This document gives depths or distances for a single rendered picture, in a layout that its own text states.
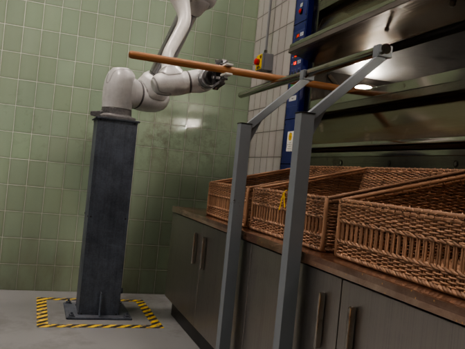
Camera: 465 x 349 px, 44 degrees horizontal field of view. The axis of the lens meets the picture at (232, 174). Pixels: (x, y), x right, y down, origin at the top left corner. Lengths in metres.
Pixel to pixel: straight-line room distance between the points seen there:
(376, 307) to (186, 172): 2.46
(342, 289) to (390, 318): 0.20
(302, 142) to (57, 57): 2.24
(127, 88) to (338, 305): 1.90
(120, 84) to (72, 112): 0.59
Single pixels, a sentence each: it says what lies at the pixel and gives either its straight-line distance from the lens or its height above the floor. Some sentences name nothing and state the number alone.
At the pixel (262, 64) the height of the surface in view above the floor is 1.44.
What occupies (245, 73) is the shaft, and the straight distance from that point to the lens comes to 2.37.
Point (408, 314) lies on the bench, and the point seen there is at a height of 0.53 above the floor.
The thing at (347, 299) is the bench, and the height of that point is 0.51.
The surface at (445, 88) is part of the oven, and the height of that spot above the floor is 1.12.
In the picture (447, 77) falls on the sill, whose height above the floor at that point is 1.16.
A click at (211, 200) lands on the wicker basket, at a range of 2.60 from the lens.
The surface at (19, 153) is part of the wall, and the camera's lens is 3.48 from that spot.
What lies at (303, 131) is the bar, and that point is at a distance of 1.53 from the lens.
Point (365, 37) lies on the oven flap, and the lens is 2.43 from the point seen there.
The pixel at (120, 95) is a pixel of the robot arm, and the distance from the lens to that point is 2.98.
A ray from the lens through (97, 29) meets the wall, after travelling 3.58.
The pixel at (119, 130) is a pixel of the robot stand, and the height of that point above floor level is 0.94.
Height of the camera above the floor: 0.76
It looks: level
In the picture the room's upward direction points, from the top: 6 degrees clockwise
